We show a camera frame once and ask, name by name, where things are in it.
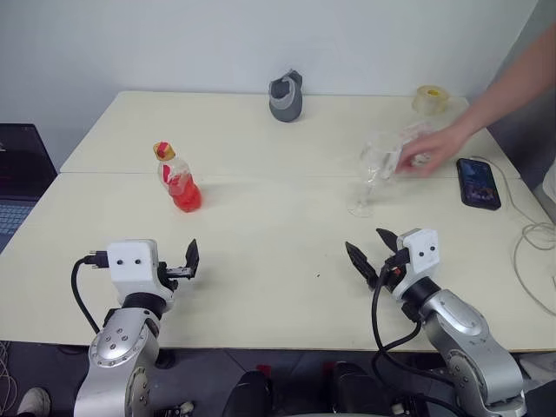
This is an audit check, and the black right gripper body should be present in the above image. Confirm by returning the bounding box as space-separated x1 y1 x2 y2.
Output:
367 248 410 290

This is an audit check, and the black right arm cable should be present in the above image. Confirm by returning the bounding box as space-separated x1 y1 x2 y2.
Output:
370 260 457 386

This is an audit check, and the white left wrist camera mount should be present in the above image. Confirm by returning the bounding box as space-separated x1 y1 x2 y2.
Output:
106 238 175 305

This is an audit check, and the dark laptop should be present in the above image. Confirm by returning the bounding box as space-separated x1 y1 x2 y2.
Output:
0 123 60 255

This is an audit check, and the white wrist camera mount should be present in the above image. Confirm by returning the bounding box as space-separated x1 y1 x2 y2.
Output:
106 238 175 305
392 228 440 301

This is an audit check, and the dark rounded shape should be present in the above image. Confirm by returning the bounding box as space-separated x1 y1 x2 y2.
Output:
330 360 394 417
224 368 275 417

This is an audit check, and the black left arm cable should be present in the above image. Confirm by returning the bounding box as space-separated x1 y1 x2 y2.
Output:
70 248 109 335

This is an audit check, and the black smartphone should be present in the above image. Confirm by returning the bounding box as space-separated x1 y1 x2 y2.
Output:
455 157 503 209

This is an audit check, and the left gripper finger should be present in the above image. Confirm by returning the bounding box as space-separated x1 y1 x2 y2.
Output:
184 237 201 280

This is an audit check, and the white cable bundle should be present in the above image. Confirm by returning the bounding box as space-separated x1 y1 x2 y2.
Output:
0 341 17 417

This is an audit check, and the person's bare hand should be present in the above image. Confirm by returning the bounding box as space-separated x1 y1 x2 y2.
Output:
396 112 475 177

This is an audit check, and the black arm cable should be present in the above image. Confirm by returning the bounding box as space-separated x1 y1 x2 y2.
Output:
370 260 457 386
70 248 109 335

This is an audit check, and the red liquid plastic bottle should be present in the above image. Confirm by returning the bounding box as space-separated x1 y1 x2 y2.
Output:
151 141 203 214

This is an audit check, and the clear tape roll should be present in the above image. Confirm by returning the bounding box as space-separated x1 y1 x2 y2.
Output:
411 84 453 116

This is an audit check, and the grey fabric holder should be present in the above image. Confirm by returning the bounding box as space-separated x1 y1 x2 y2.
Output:
268 69 304 124

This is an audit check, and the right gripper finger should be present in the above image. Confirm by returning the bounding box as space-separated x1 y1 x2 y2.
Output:
375 228 399 255
344 241 377 288

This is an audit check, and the white shoe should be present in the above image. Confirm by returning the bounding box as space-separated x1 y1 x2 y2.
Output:
16 386 51 417

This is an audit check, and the clear wine glass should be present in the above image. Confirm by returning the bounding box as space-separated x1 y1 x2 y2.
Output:
347 129 406 218

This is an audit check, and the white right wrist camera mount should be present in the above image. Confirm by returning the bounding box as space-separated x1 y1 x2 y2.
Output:
392 228 440 301

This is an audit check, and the white charging cable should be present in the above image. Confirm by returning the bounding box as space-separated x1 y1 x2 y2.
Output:
468 155 556 318

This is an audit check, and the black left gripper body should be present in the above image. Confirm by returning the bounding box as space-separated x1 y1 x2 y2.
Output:
156 261 195 291

